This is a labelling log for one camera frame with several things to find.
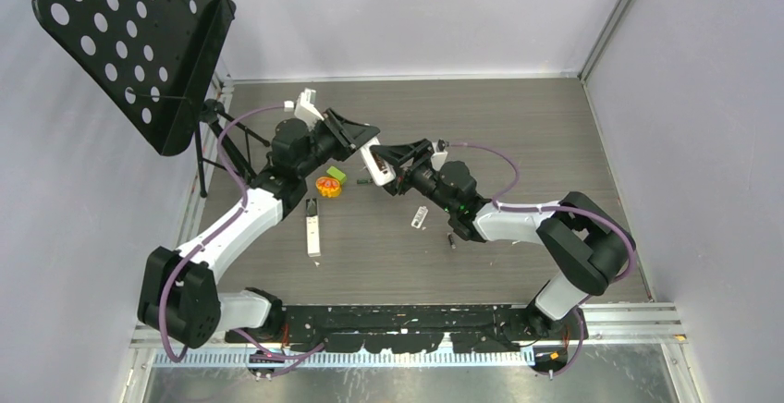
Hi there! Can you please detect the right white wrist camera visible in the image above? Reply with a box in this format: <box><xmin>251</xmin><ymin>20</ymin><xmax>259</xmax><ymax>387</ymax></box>
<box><xmin>430</xmin><ymin>140</ymin><xmax>448</xmax><ymax>171</ymax></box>

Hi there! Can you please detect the black battery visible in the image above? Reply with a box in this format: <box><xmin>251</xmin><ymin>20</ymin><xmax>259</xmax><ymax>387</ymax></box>
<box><xmin>447</xmin><ymin>233</ymin><xmax>457</xmax><ymax>250</ymax></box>

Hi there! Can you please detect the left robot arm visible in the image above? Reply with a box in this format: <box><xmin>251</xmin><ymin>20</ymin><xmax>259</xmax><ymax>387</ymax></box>
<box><xmin>137</xmin><ymin>110</ymin><xmax>380</xmax><ymax>348</ymax></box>

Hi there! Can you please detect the green block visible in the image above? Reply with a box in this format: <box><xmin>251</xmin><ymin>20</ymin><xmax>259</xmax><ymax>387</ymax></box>
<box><xmin>326</xmin><ymin>166</ymin><xmax>348</xmax><ymax>185</ymax></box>

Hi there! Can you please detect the black music stand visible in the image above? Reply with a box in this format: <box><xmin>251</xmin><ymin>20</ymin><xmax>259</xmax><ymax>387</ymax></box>
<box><xmin>31</xmin><ymin>0</ymin><xmax>272</xmax><ymax>200</ymax></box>

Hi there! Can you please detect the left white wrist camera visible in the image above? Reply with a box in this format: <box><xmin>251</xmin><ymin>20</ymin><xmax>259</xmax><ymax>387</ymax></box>
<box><xmin>283</xmin><ymin>88</ymin><xmax>324</xmax><ymax>127</ymax></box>

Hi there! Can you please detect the white battery cover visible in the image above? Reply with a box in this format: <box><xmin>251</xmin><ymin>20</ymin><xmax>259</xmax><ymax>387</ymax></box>
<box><xmin>410</xmin><ymin>206</ymin><xmax>428</xmax><ymax>229</ymax></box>

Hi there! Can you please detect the yellow orange toy block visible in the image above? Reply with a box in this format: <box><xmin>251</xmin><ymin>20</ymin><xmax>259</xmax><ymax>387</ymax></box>
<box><xmin>315</xmin><ymin>177</ymin><xmax>342</xmax><ymax>198</ymax></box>

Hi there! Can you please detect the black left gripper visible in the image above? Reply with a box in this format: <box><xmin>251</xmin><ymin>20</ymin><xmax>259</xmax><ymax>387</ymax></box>
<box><xmin>297</xmin><ymin>109</ymin><xmax>379</xmax><ymax>179</ymax></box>

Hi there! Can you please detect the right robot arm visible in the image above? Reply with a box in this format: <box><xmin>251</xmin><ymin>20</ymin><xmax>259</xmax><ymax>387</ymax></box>
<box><xmin>361</xmin><ymin>140</ymin><xmax>637</xmax><ymax>339</ymax></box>

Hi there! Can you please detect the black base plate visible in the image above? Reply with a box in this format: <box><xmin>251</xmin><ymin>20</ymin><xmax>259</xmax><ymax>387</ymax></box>
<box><xmin>226</xmin><ymin>304</ymin><xmax>587</xmax><ymax>354</ymax></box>

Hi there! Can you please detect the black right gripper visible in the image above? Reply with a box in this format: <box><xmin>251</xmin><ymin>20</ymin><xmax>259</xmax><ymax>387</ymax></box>
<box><xmin>366</xmin><ymin>139</ymin><xmax>457</xmax><ymax>215</ymax></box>

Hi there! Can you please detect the white remote control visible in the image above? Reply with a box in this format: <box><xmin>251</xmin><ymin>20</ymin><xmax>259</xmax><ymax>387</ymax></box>
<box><xmin>360</xmin><ymin>138</ymin><xmax>396</xmax><ymax>187</ymax></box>
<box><xmin>305</xmin><ymin>198</ymin><xmax>321</xmax><ymax>258</ymax></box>

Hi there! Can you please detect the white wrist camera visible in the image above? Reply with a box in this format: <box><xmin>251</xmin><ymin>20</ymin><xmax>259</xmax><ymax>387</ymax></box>
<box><xmin>430</xmin><ymin>140</ymin><xmax>448</xmax><ymax>171</ymax></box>
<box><xmin>283</xmin><ymin>88</ymin><xmax>324</xmax><ymax>127</ymax></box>

